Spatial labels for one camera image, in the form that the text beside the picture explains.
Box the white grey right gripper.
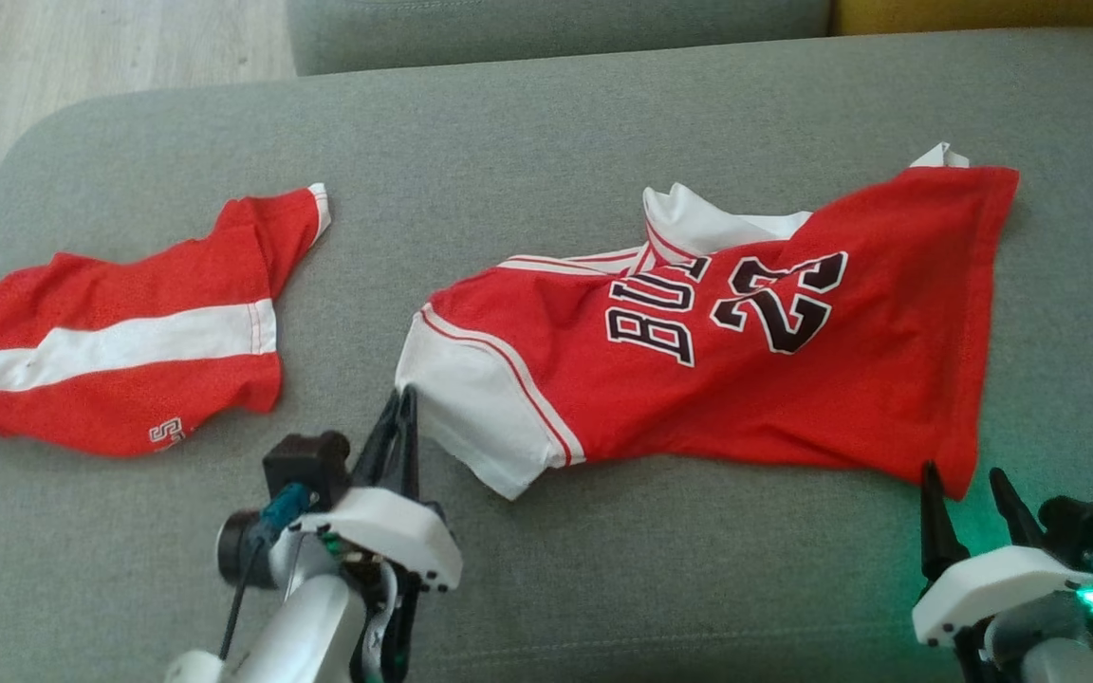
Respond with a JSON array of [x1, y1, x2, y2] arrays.
[[911, 461, 1093, 683]]

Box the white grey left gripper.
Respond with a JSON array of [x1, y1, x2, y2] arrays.
[[294, 383, 465, 683]]

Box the red white basketball jersey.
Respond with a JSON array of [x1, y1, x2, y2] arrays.
[[395, 142, 1022, 502]]

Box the red shorts with white stripe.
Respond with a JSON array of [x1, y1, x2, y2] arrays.
[[0, 183, 332, 458]]

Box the large grey sofa seat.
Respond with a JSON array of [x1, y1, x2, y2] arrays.
[[0, 27, 1093, 683]]

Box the small grey sofa seat cushion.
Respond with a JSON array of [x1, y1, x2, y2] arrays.
[[286, 0, 834, 77]]

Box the yellow sofa back cushion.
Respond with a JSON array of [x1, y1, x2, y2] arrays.
[[831, 0, 1093, 37]]

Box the teal left camera plug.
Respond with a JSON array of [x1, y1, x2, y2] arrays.
[[260, 484, 310, 532]]

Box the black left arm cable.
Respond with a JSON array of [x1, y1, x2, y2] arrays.
[[219, 541, 264, 661]]

